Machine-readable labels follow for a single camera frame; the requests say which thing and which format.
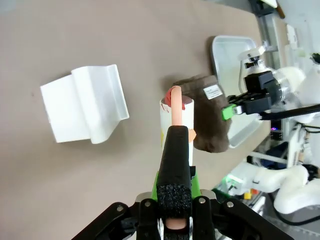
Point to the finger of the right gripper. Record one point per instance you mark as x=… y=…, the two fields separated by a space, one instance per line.
x=238 y=98
x=257 y=106

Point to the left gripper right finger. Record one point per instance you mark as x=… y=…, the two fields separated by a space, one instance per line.
x=225 y=220

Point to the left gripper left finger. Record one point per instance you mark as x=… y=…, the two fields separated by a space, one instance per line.
x=125 y=220

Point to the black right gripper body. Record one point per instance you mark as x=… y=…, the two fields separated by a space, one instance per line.
x=265 y=83

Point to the brown towel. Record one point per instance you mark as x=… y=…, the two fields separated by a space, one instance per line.
x=207 y=125

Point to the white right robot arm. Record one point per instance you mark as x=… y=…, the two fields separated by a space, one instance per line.
x=292 y=77

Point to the silver metal tray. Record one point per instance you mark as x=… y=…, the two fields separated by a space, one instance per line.
x=225 y=57

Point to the orange paper scrap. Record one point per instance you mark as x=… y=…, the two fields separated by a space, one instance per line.
x=191 y=134

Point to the white folding stand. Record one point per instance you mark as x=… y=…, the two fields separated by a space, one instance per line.
x=75 y=107

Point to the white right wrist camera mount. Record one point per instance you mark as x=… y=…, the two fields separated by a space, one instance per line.
x=250 y=53

